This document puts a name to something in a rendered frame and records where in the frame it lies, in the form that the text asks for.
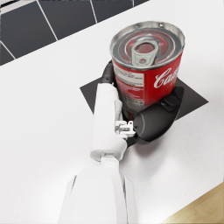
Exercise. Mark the red soup can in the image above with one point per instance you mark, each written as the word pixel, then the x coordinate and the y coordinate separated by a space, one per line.
pixel 145 70

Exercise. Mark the dark grey square mat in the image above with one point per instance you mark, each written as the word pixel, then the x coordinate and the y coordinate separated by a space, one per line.
pixel 191 100

